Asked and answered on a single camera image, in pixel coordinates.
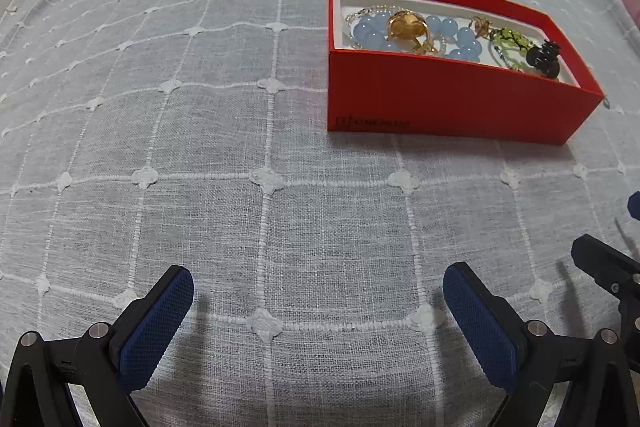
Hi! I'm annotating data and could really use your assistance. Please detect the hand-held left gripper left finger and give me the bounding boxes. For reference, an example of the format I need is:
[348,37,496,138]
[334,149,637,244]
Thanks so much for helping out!
[0,264,195,427]

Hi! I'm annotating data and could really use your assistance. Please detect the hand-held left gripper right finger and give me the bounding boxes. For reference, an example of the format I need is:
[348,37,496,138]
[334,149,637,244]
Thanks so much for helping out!
[442,262,640,427]

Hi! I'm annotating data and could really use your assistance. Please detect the black hair clip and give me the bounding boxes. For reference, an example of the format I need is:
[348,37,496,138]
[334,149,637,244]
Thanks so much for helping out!
[524,39,562,79]

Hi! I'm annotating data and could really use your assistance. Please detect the green bead bracelet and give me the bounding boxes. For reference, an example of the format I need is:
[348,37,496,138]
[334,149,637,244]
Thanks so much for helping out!
[488,25,531,58]

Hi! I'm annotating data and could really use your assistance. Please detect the red jewelry box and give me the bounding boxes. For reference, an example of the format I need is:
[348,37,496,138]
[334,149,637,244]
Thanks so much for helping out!
[327,0,606,146]

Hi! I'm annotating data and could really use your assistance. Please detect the small gold hair clip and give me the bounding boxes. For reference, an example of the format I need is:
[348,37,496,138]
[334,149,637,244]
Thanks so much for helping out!
[469,15,494,39]

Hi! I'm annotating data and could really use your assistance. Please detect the large amber gold hair clip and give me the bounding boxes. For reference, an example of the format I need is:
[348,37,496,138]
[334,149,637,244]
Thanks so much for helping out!
[387,9,441,56]

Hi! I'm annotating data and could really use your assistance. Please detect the blue bead bracelet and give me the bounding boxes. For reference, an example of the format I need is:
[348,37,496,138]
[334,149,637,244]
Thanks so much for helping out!
[350,14,484,63]

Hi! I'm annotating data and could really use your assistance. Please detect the grey checked blanket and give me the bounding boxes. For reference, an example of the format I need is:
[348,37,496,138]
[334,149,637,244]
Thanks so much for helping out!
[0,0,640,427]

